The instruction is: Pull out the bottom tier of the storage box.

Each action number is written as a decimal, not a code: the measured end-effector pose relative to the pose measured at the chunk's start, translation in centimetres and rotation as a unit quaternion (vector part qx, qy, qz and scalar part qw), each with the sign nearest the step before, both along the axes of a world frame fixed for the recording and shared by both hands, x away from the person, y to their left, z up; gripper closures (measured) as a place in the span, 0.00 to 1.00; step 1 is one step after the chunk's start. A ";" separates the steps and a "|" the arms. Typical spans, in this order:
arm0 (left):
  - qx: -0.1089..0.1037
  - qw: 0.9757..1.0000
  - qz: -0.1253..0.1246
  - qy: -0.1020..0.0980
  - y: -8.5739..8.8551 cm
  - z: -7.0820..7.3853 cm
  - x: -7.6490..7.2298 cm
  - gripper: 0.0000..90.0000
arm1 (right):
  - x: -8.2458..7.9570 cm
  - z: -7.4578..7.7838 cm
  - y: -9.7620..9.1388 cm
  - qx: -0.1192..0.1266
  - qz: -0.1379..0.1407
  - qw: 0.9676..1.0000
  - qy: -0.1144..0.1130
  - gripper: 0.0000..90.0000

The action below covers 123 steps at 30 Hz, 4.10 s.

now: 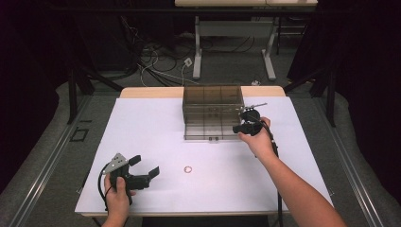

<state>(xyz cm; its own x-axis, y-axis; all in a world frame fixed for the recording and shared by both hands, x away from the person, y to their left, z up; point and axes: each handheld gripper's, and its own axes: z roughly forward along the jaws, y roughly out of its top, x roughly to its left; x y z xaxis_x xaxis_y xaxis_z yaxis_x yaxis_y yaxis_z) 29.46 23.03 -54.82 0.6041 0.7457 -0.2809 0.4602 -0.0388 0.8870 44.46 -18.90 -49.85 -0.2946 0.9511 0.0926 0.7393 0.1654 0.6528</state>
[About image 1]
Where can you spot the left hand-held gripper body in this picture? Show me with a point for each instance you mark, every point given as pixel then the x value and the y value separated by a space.
pixel 138 182

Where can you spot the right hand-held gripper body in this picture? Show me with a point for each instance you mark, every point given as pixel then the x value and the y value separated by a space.
pixel 251 124

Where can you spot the smoky clear drawer cabinet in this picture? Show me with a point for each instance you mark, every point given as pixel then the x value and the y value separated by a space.
pixel 211 94

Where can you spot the person's right hand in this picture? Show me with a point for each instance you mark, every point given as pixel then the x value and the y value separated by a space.
pixel 261 143

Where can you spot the person's left hand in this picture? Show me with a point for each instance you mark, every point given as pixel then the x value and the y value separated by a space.
pixel 116 201

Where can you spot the white table mat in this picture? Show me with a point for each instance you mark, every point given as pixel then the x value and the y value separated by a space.
pixel 157 126

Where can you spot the small white floor plug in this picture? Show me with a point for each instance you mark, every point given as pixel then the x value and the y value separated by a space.
pixel 255 83

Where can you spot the person's dark clothing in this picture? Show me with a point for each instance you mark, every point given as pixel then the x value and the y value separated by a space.
pixel 205 222

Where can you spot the black metal stand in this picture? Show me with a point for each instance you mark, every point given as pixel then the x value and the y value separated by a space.
pixel 72 94
pixel 330 101

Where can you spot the white power adapter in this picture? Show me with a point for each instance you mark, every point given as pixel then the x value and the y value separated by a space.
pixel 188 61

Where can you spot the white metal desk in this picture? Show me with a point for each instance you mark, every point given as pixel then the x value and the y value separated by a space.
pixel 233 28

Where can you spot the dark curtain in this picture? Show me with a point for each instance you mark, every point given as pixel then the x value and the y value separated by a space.
pixel 372 78
pixel 25 78

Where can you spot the aluminium floor rail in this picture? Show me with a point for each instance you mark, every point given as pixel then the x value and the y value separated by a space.
pixel 50 164
pixel 347 164

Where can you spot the black metal chair frame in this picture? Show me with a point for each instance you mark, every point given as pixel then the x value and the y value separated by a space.
pixel 278 38

